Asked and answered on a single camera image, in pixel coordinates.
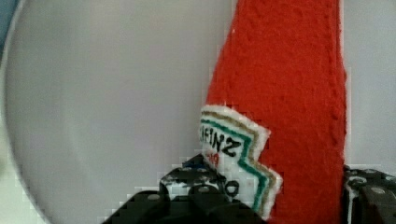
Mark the grey round plate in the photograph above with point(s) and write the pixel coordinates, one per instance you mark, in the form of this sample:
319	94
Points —
104	97

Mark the red felt ketchup bottle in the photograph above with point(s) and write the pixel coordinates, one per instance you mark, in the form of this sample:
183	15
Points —
274	120

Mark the blue cup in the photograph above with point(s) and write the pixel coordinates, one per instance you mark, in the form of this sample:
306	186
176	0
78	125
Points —
7	11

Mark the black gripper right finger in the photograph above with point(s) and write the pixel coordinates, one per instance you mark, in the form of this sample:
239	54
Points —
368	197

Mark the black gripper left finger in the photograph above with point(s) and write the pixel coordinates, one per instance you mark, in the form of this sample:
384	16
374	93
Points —
191	194

